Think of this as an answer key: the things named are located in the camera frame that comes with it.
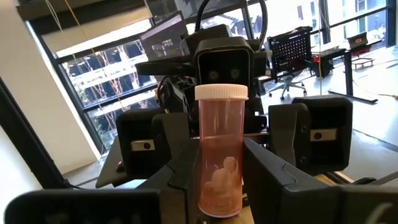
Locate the low black bench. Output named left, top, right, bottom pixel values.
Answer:
left=351, top=57, right=376, bottom=70

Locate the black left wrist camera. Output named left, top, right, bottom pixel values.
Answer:
left=193, top=36, right=255, bottom=91

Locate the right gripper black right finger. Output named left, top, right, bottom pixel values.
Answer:
left=244, top=138, right=398, bottom=224

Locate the black camera cable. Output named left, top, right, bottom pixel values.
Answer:
left=195, top=0, right=269, bottom=43

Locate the black office desk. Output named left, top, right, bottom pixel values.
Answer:
left=310, top=45, right=379, bottom=104

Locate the black office chair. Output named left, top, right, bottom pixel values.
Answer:
left=267, top=73, right=308, bottom=101

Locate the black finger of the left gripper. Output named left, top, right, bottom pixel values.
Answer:
left=117, top=108, right=191, bottom=180
left=269, top=96, right=354, bottom=175

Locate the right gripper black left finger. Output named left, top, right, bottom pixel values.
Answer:
left=4, top=140, right=203, bottom=224

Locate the black open laptop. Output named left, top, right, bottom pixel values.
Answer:
left=347, top=30, right=369, bottom=50

